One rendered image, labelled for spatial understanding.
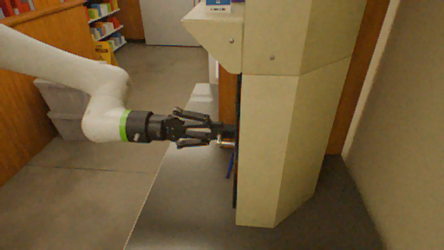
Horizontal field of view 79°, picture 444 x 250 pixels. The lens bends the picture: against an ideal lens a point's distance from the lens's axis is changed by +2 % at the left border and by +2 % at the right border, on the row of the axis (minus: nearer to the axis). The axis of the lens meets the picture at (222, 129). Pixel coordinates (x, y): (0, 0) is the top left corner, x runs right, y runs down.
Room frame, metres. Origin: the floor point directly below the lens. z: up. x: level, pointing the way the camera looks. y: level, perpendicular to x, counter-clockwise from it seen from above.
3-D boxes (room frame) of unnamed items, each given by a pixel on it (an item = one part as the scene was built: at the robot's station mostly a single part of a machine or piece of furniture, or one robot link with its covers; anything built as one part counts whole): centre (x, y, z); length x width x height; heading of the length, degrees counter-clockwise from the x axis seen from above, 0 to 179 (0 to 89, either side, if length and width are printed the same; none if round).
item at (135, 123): (0.63, 0.23, 1.20); 0.12 x 0.06 x 0.09; 175
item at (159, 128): (0.62, 0.15, 1.20); 0.09 x 0.07 x 0.08; 85
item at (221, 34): (0.66, 0.00, 1.46); 0.32 x 0.11 x 0.10; 174
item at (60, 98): (2.47, 1.45, 0.49); 0.60 x 0.42 x 0.33; 174
